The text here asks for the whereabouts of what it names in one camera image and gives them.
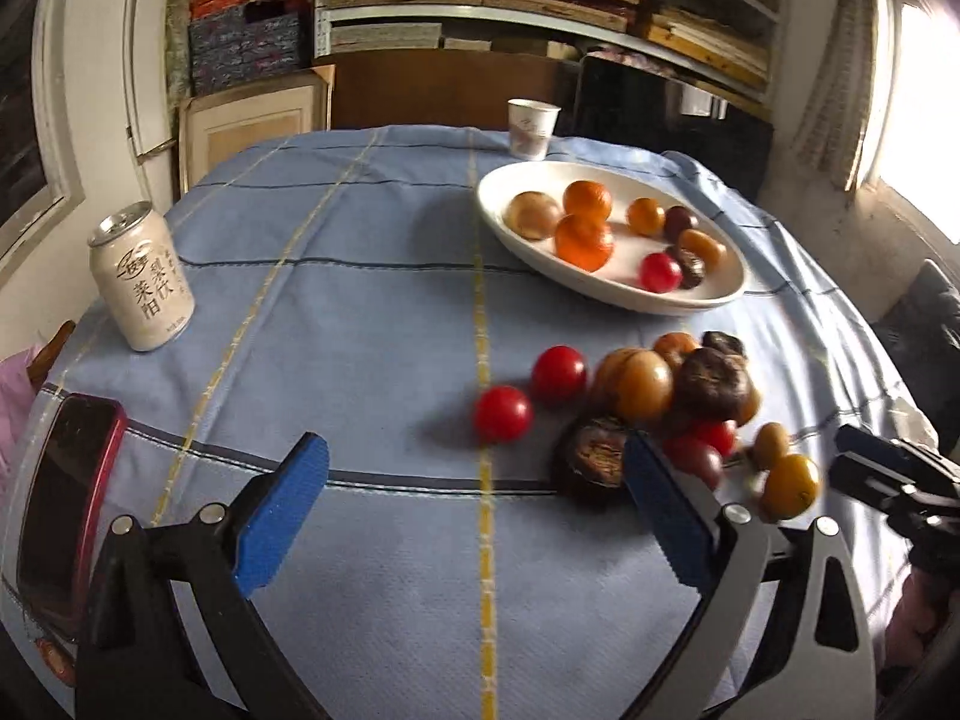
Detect beige drink can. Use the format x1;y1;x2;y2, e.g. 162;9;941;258
88;201;197;353

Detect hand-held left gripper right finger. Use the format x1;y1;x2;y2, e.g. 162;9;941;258
622;429;878;720

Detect white curved strip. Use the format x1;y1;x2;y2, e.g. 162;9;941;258
124;0;177;203

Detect purple cloth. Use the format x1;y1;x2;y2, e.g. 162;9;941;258
0;356;46;466

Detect white oval plate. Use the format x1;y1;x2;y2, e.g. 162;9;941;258
476;160;751;316

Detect white paper cup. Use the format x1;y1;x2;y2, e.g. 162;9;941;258
507;99;562;162

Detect sliding glass window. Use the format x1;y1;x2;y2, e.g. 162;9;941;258
0;0;83;271

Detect dark clothing pile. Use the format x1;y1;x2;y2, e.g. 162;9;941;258
874;259;960;421

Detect yellow tomato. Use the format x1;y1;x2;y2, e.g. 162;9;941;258
761;454;824;520

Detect dark purple plum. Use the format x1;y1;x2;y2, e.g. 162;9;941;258
664;205;701;243
661;435;725;492

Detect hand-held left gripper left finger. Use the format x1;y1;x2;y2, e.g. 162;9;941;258
75;431;331;720

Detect small orange tomato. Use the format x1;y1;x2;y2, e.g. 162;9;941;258
626;196;667;237
752;422;791;470

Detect small red tomato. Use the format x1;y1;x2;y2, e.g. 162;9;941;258
686;418;740;458

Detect mottled green board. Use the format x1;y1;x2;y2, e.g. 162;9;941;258
165;0;194;98

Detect blue checked tablecloth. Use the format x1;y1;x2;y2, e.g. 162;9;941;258
0;124;938;720

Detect bright window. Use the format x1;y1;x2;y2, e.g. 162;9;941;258
877;0;960;248

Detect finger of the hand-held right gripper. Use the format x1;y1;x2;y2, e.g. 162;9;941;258
836;424;912;466
827;452;912;515

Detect brick patterned curtain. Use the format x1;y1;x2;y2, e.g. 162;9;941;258
791;0;893;192

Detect white metal shelf rack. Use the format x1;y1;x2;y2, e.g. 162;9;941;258
311;0;792;102

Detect brown wooden board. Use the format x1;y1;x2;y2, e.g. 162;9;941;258
330;49;586;136

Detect glossy black panel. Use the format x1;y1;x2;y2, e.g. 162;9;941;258
577;52;777;203

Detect oblong orange tomato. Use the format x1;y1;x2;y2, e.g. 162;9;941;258
677;229;728;271

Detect mandarin orange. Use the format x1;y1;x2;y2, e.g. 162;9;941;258
562;178;614;220
555;214;617;273

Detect person's right hand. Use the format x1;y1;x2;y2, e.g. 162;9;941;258
885;570;960;665

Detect pale wooden picture frame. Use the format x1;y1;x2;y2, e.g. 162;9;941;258
176;64;336;200

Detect tan round fruit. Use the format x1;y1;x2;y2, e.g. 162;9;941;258
504;191;563;241
592;347;631;410
615;350;674;425

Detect stack of blue patterned boxes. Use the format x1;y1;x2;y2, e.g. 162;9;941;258
187;0;312;95

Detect red cased smartphone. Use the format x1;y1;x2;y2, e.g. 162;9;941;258
15;392;128;646

